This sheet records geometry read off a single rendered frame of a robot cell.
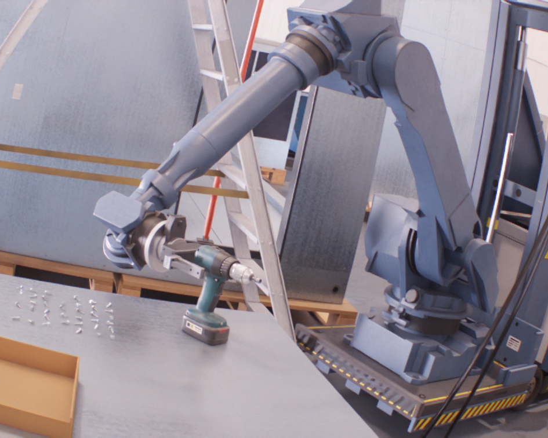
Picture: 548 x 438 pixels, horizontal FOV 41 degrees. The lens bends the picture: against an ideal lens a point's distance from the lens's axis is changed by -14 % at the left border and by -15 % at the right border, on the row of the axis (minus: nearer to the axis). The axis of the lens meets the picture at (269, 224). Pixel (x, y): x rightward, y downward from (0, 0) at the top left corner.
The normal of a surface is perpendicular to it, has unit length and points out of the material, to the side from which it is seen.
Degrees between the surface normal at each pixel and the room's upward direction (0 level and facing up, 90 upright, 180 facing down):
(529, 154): 90
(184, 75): 90
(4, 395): 0
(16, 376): 0
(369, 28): 90
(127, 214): 47
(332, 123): 90
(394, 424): 0
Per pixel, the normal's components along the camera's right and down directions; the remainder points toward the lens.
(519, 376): 0.52, 0.29
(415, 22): -0.10, 0.18
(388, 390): -0.83, -0.06
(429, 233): -0.75, 0.44
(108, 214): -0.30, -0.63
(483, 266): 0.19, 0.25
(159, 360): 0.21, -0.96
